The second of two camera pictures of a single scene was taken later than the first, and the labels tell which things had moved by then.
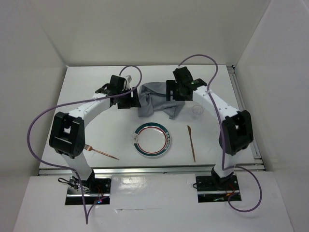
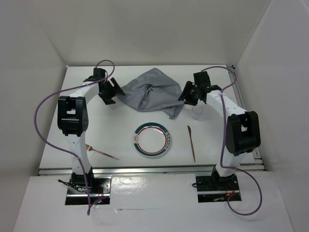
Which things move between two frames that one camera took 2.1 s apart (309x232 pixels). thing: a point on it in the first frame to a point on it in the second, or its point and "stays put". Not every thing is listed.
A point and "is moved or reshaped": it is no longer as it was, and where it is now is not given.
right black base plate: (212, 189) stays put
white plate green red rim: (152, 139) stays put
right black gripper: (171, 85) to (188, 86)
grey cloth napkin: (153, 99) is moved or reshaped
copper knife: (189, 129) stays put
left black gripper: (132, 101) to (114, 89)
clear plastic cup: (196, 111) stays put
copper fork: (89, 148) stays put
